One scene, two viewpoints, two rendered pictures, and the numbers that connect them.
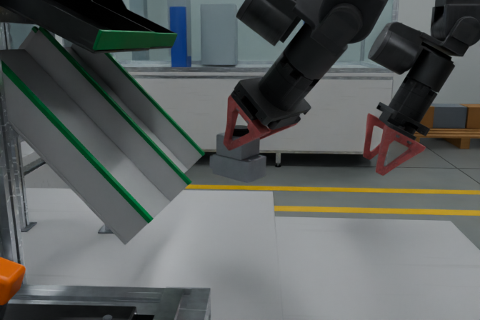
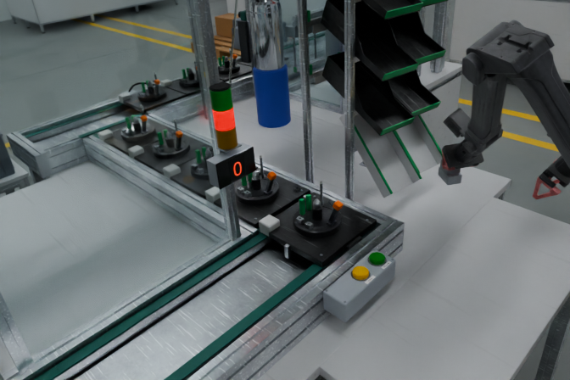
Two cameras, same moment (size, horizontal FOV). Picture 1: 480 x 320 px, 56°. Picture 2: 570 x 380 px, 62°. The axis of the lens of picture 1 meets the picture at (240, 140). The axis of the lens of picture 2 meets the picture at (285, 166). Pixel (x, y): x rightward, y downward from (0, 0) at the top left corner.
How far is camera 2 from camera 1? 0.98 m
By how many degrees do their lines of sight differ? 44
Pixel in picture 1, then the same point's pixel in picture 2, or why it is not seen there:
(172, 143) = (432, 150)
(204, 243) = (440, 200)
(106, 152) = (389, 158)
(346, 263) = (500, 235)
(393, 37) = not seen: hidden behind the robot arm
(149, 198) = (402, 180)
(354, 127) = not seen: outside the picture
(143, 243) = (412, 190)
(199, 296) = (398, 224)
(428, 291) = (524, 262)
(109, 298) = (372, 214)
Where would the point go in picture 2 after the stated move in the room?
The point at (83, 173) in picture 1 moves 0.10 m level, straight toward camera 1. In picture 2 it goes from (374, 170) to (366, 187)
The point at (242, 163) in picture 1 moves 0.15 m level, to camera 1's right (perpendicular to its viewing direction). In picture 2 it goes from (446, 176) to (498, 192)
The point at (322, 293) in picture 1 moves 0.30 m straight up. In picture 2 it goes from (472, 243) to (486, 153)
